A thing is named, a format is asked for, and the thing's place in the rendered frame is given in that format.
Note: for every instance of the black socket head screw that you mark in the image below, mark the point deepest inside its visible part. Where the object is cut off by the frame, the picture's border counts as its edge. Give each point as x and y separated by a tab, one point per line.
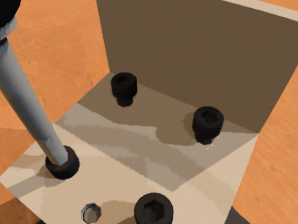
66	170
124	88
153	208
207	124

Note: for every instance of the beige l-shaped bracket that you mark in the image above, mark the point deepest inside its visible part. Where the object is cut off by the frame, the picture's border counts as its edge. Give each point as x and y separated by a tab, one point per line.
234	55

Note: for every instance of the blue electric screwdriver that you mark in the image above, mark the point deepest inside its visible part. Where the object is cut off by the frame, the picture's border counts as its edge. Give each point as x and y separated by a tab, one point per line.
17	90

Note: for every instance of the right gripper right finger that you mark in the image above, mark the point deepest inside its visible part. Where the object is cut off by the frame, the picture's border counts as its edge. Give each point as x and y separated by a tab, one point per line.
235	218

